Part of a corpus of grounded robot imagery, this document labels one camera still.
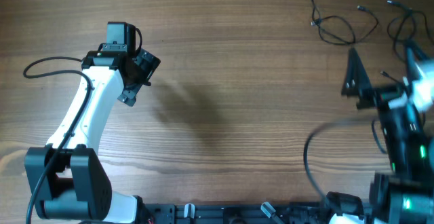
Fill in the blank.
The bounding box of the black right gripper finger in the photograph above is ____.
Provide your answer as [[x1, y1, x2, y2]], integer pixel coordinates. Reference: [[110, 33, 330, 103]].
[[341, 48, 372, 97], [404, 39, 431, 81]]

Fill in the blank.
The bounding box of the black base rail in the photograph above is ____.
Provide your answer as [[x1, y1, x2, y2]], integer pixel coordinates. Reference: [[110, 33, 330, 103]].
[[136, 202, 332, 224]]

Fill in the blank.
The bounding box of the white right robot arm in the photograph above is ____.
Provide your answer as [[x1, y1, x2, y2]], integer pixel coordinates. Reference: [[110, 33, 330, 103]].
[[322, 41, 433, 223]]

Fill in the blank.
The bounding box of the black cable bundle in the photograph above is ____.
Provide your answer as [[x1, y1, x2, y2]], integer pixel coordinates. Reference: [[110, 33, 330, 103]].
[[307, 0, 380, 46]]

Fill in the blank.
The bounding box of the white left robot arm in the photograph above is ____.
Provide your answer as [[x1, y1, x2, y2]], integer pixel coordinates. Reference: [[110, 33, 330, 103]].
[[24, 22, 161, 223]]

